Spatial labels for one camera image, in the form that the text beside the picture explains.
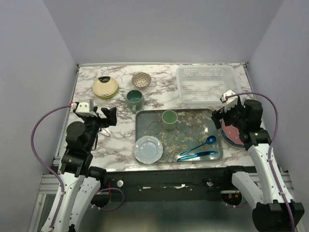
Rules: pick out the blue metallic spoon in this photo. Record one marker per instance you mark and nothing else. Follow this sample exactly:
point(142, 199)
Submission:
point(210, 140)

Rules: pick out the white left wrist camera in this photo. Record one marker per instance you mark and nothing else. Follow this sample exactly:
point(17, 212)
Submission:
point(84, 108)

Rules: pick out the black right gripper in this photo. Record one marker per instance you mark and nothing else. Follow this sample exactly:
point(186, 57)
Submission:
point(217, 115)

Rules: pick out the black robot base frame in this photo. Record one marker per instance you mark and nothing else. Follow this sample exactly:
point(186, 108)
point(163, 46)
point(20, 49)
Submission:
point(172, 185)

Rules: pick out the pink polka dot plate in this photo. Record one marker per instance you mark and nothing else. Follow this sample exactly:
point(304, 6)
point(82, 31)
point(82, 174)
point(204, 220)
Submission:
point(232, 133)

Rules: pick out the patterned small ceramic bowl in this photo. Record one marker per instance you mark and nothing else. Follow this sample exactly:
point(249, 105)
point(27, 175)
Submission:
point(141, 79)

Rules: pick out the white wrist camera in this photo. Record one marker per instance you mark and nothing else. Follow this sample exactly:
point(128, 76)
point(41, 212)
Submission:
point(84, 108)
point(229, 99)

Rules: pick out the pale aqua brown-rimmed plate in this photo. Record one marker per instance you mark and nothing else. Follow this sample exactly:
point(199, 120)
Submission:
point(230, 142)

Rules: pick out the white perforated plastic bin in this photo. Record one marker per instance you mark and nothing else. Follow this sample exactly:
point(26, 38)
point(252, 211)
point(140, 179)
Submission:
point(204, 84)

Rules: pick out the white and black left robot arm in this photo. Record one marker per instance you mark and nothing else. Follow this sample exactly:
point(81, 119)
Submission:
point(78, 180)

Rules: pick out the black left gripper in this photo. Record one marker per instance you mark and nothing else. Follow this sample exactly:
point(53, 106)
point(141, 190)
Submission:
point(111, 114)

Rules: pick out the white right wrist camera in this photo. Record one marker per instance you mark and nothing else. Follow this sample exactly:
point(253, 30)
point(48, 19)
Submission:
point(229, 99)

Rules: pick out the teal glazed ceramic mug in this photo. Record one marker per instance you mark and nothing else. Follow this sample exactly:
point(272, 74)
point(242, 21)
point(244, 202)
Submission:
point(135, 100)

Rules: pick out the cream plate with black mark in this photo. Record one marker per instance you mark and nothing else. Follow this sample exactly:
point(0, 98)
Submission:
point(103, 79)

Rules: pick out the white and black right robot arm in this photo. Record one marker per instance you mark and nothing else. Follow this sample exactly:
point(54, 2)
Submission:
point(273, 207)

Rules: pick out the blue metallic knife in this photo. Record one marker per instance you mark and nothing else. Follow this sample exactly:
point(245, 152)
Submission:
point(196, 155)

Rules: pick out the light blue scalloped plate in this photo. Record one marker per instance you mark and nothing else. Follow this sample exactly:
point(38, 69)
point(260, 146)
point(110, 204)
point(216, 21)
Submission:
point(148, 150)

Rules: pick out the teal floral serving tray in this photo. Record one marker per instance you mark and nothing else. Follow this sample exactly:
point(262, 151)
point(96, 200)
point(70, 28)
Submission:
point(192, 128)

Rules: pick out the blue polka dot plate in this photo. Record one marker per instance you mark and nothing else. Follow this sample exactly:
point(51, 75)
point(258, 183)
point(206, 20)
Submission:
point(237, 140)

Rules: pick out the light green ceramic cup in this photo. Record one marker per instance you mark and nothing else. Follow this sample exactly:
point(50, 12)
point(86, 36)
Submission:
point(169, 119)

